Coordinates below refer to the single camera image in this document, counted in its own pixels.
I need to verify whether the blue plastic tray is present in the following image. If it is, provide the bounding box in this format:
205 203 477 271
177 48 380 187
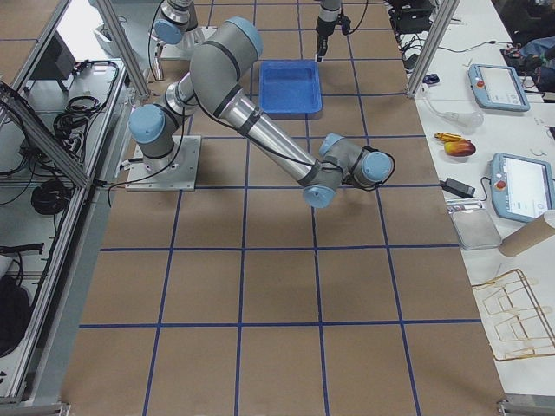
258 60 323 117

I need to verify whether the metal tin box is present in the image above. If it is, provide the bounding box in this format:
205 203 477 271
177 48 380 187
450 209 501 250

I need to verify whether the lower teach pendant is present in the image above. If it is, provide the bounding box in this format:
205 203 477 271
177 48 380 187
490 153 554 223

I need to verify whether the black power brick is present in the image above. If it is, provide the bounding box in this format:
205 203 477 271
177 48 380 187
440 178 475 198

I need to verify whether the cardboard tube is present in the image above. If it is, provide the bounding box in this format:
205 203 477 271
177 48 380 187
499 210 554 257

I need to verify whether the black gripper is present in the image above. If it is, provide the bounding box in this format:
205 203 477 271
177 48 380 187
315 0 350 61

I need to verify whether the orange toy fruit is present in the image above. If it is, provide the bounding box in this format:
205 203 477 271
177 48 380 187
444 140 476 157

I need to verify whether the gold wire rack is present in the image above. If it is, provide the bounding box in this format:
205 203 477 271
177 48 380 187
472 269 554 362

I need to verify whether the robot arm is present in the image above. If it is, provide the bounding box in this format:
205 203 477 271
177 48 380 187
148 0 361 81
128 16 395 208

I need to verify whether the aluminium frame post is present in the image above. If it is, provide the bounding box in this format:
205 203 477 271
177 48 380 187
406 0 460 98

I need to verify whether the upper teach pendant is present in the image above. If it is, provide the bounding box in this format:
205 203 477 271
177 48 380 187
467 64 530 113

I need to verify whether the teach pendant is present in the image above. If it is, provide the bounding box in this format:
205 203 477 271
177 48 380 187
490 153 554 223
467 64 530 113

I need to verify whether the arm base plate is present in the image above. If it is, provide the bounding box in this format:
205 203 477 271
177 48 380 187
160 25 205 60
125 135 202 192

